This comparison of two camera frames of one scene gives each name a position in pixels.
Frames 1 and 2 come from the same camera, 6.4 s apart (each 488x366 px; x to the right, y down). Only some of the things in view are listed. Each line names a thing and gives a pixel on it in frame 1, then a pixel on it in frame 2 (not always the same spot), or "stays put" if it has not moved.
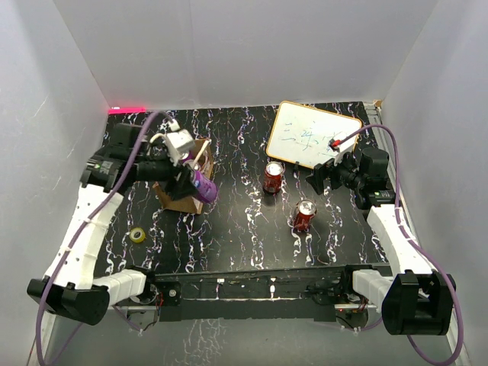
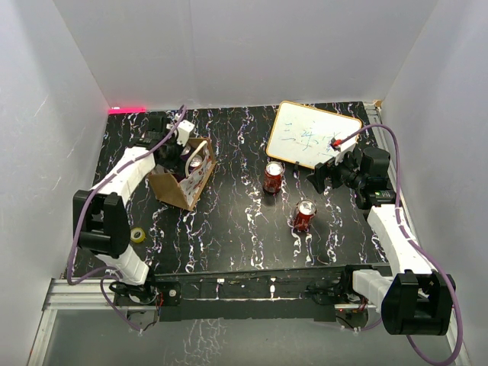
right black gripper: (323, 171) stays put
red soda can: (273, 177) stays put
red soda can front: (305, 211) stays put
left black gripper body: (162, 171) → (173, 162)
